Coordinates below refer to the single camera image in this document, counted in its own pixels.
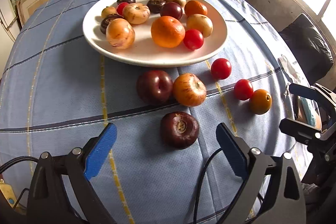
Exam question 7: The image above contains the small yellow fruit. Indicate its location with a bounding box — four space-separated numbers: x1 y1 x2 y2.
101 6 117 19

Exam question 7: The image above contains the dark purple plum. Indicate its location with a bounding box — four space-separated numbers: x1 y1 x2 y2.
160 2 183 20
136 70 174 105

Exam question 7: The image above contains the golden brown round fruit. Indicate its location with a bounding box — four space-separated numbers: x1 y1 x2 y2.
186 14 213 38

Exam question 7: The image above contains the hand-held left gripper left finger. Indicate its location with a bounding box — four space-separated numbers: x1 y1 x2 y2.
26 123 118 224

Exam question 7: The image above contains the black cable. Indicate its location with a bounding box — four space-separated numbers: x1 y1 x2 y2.
0 156 40 174
193 147 223 224

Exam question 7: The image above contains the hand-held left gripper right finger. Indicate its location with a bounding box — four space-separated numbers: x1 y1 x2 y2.
216 123 306 224

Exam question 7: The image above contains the orange tangerine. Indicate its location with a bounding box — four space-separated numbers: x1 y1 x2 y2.
184 0 208 17

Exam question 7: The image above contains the large orange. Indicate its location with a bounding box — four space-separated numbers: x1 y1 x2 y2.
151 16 186 48

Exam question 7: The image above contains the white oval plate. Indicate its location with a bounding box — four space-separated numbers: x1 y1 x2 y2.
83 0 228 67

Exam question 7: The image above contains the black cushioned chair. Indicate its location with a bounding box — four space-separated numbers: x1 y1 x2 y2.
279 13 334 84

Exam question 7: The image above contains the dark brown mangosteen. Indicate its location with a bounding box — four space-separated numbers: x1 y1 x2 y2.
146 0 166 14
160 111 200 149
100 14 124 34

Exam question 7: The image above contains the white cabinet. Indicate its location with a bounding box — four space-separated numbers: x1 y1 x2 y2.
0 0 21 43

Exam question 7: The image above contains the orange striped round fruit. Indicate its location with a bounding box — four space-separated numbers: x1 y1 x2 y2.
106 18 135 49
122 3 151 24
172 73 207 107

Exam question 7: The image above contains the yellowish power strip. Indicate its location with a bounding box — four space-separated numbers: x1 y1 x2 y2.
0 179 16 209

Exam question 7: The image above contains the blue plaid tablecloth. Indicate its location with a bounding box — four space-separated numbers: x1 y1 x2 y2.
0 0 315 224

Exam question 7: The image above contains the small orange fruit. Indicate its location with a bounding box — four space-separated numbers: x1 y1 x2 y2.
249 89 272 115

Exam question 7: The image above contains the small red cherry tomato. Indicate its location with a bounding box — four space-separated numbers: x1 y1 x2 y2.
116 2 130 16

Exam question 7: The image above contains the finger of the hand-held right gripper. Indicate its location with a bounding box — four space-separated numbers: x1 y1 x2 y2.
289 83 336 109
279 118 331 146

